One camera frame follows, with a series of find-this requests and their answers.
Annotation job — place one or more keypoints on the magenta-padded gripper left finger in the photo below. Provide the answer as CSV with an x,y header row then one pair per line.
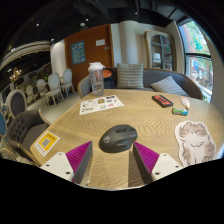
x,y
60,164

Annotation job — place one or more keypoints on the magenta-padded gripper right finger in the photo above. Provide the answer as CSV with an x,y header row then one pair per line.
x,y
163,165

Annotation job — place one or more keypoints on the black computer mouse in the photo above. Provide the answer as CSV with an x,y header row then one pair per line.
x,y
117,138

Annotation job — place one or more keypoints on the cat-shaped mouse pad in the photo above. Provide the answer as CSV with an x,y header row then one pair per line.
x,y
195,143

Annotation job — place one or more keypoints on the yellow and white card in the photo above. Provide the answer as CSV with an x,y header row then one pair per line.
x,y
46,142

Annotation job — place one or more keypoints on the grey tufted armchair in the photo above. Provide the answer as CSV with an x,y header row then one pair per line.
x,y
25,128

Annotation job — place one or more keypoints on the small green packet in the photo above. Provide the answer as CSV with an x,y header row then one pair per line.
x,y
180,111

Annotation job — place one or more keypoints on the black box with red print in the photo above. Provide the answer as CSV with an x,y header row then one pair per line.
x,y
162,101

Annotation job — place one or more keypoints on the small white tube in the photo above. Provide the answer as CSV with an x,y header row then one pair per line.
x,y
185,102

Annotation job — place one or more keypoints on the white sticker sheet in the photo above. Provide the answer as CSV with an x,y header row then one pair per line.
x,y
100,104

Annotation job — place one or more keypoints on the oval-backed grey chair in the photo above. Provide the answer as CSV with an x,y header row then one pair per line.
x,y
16,102

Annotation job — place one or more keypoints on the oblong striped cushion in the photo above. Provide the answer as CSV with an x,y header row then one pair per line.
x,y
168,86

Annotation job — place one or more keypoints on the group of white chairs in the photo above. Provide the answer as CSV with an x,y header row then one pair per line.
x,y
54,83

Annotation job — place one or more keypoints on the grey curved sofa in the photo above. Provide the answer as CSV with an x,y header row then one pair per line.
x,y
156,76

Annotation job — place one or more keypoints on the clear white-lidded drink bottle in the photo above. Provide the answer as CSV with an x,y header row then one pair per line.
x,y
96,80

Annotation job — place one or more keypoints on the square striped cushion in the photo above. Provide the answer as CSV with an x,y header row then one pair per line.
x,y
130,76

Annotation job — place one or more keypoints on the black bag with orange top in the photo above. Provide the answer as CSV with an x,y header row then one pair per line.
x,y
108,80

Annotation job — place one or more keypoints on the dark-framed window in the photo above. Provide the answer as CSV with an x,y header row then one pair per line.
x,y
198,60

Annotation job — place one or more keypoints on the blue poster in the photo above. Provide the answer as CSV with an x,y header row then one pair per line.
x,y
78,52

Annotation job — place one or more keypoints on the brown wooden door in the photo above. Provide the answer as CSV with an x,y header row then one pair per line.
x,y
95,55

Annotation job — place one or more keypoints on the glass-fronted cabinet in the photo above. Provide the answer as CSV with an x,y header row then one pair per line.
x,y
160,50

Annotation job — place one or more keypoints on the white door sign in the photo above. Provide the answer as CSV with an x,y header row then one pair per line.
x,y
100,42

